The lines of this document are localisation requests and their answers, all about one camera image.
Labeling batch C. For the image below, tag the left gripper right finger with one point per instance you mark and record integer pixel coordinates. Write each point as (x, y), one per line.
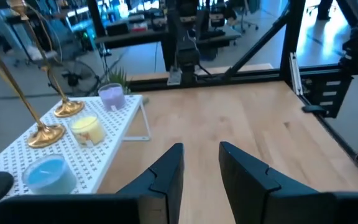
(253, 193)

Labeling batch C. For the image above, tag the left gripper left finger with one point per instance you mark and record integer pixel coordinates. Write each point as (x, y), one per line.
(163, 186)

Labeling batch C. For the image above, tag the purple candle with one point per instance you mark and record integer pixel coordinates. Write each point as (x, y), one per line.
(112, 98)

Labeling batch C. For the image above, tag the yellow candle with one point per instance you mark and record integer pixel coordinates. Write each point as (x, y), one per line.
(88, 130)

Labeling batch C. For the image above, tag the blue candle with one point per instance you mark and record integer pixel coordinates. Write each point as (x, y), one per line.
(50, 175)

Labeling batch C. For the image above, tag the gold candlestick holder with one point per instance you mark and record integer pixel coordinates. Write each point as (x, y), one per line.
(45, 136)
(68, 109)

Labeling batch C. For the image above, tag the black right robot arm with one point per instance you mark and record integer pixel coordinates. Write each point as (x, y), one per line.
(186, 28)

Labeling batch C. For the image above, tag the grey workbench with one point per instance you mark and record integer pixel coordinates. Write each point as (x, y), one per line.
(141, 37)

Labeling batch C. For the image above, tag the black office chair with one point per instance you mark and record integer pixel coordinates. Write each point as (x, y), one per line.
(244, 15)

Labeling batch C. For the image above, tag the potted succulent plant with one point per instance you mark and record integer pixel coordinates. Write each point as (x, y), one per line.
(118, 77)

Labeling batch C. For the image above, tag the white perforated metal shelf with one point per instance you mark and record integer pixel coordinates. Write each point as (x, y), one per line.
(117, 119)

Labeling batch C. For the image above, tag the black floor fan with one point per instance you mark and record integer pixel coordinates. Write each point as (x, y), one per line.
(73, 77)

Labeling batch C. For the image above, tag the black aluminium table frame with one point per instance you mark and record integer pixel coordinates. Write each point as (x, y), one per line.
(259, 76)

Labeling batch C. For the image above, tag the white bracket strip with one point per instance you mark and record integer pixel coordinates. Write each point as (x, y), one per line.
(294, 74)

